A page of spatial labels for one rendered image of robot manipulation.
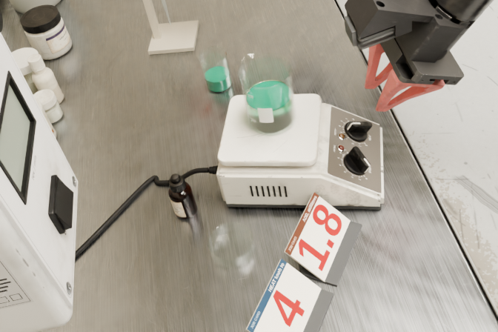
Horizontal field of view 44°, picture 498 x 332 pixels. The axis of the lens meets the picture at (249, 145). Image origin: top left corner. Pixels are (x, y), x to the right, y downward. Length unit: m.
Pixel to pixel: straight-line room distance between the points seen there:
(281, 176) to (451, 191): 0.21
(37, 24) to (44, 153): 0.86
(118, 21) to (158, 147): 0.36
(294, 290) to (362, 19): 0.30
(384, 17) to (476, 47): 0.43
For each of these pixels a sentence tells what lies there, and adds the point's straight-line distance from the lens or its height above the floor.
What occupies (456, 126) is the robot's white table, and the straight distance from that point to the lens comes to 0.88.
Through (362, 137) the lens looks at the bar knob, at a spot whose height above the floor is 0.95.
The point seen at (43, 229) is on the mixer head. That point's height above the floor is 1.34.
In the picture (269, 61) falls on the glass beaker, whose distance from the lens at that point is 0.74.
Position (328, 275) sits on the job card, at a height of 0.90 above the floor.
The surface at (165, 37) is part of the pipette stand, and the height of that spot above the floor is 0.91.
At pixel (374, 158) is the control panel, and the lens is 0.78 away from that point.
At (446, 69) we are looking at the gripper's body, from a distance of 0.68.
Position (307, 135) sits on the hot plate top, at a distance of 0.74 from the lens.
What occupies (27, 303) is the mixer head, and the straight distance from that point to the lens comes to 0.24.
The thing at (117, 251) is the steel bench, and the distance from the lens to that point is 0.79.
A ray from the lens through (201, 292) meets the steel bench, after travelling 0.73.
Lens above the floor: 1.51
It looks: 45 degrees down
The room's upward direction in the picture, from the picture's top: 11 degrees counter-clockwise
